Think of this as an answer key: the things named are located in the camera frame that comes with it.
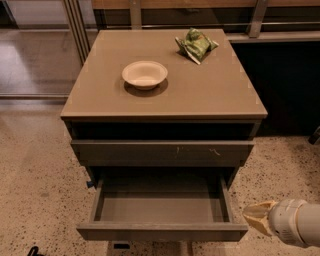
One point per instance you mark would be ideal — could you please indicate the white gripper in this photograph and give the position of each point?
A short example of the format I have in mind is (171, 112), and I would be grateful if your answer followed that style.
(282, 219)

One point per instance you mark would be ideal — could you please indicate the grey drawer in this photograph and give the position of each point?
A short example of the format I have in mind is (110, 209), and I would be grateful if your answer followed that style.
(183, 208)
(162, 153)

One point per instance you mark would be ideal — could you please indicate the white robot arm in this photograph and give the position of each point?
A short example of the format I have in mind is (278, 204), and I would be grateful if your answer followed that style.
(313, 218)

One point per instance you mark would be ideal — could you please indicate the grey drawer cabinet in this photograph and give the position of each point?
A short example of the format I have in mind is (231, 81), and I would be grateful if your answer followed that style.
(213, 101)

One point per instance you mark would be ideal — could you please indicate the grey top drawer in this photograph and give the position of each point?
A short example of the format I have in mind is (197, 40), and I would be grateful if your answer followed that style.
(162, 153)

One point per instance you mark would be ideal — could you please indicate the black object at right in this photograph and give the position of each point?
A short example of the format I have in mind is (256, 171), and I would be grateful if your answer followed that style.
(314, 138)

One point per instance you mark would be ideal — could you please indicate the white paper bowl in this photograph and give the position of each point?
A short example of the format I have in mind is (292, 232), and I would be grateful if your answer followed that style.
(144, 75)

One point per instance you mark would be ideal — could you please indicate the green chip bag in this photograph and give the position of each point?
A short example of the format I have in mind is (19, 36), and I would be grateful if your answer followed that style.
(196, 45)

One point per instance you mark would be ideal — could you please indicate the metal railing frame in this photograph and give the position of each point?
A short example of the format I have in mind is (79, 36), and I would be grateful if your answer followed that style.
(251, 19)

